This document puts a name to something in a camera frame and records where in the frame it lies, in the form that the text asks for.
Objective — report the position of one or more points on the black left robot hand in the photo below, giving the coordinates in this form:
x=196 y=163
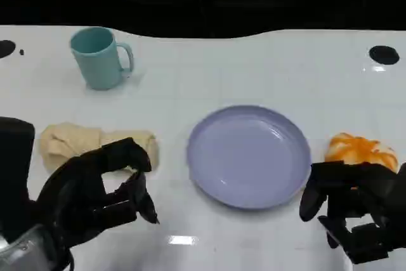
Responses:
x=79 y=188

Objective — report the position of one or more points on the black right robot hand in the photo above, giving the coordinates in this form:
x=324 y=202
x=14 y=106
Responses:
x=374 y=195

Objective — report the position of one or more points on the beige towel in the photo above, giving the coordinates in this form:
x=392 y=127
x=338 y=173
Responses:
x=66 y=142

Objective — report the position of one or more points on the orange and white bread roll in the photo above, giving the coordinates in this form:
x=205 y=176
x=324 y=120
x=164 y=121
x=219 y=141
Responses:
x=358 y=148

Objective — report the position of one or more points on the pale green mug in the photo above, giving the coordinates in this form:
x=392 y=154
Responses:
x=96 y=61

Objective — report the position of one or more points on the lilac plate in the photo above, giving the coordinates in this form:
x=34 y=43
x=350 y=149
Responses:
x=247 y=160

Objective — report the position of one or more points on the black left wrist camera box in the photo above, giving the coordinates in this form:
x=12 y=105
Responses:
x=14 y=172

